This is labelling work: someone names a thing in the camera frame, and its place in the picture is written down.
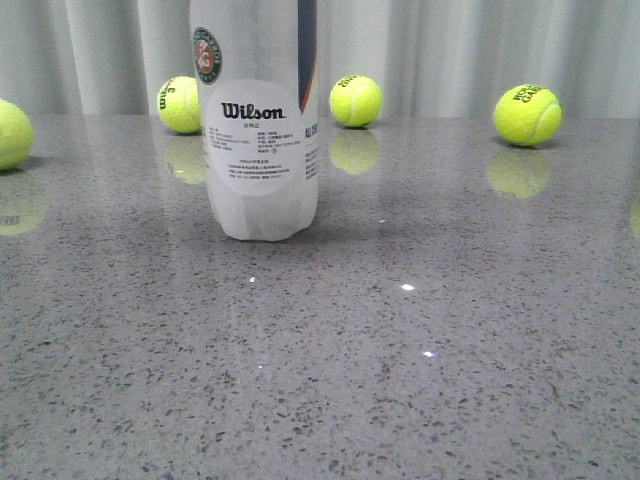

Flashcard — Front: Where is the centre back tennis ball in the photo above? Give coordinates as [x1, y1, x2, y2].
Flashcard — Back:
[329, 74, 383, 128]

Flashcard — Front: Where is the right Roland Garros tennis ball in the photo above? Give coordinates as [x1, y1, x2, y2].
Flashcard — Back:
[493, 84, 562, 147]

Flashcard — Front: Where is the grey pleated curtain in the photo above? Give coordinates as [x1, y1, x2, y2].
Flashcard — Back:
[1, 1, 639, 118]

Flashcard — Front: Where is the clear Wilson tennis ball can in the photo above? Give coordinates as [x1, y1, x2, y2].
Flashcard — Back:
[189, 1, 318, 241]

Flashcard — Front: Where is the far left tennis ball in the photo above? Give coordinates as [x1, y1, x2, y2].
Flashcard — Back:
[0, 99, 34, 171]

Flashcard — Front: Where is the tennis ball marked three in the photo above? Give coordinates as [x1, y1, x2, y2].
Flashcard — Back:
[156, 76, 201, 134]

